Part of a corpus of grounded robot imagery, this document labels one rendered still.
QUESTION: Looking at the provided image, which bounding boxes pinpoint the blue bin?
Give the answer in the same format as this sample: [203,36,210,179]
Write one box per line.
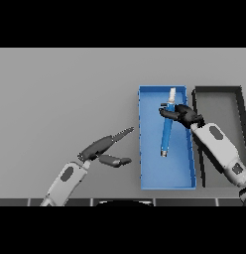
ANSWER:
[138,84,197,191]

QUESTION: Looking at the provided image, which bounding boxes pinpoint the dark grey bin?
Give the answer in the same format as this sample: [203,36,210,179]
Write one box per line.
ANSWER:
[191,85,246,189]

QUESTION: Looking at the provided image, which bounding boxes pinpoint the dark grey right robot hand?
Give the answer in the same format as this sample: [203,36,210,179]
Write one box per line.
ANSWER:
[158,102,206,130]

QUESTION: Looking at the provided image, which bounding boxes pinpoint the blue pipe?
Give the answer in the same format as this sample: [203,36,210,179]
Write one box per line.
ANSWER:
[160,86,178,158]

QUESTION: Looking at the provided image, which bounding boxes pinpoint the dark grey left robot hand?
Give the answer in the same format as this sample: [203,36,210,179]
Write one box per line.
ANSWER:
[77,126,135,169]

